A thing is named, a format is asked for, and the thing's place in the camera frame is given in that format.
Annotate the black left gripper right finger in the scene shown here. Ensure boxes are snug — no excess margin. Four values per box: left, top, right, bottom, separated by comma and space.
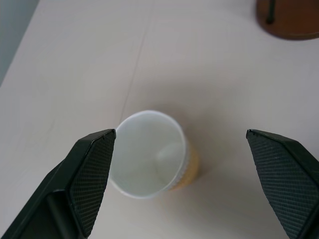
246, 128, 319, 239

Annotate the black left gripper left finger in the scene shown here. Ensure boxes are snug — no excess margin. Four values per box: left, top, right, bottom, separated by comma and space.
0, 128, 117, 239

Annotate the white paper cup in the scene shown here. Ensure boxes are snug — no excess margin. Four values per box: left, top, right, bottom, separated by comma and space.
108, 110, 200, 199

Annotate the brown wooden cup holder base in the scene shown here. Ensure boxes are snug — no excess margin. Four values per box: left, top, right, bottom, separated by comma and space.
255, 0, 319, 40

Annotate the black wire holder rod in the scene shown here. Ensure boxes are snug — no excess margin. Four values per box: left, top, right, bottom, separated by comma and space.
265, 0, 276, 24

